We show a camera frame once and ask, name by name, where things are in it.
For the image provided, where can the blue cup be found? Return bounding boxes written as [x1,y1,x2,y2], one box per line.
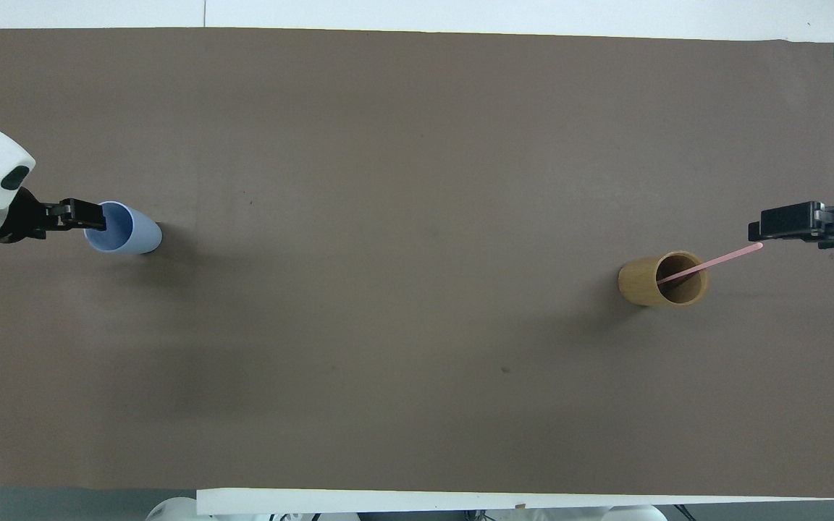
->
[83,200,163,256]

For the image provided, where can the pink chopstick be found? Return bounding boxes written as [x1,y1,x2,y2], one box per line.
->
[655,242,765,285]

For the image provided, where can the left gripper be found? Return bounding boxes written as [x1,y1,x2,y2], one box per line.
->
[0,186,49,245]

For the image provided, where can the wooden cup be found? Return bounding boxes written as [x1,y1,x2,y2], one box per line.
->
[618,250,710,308]

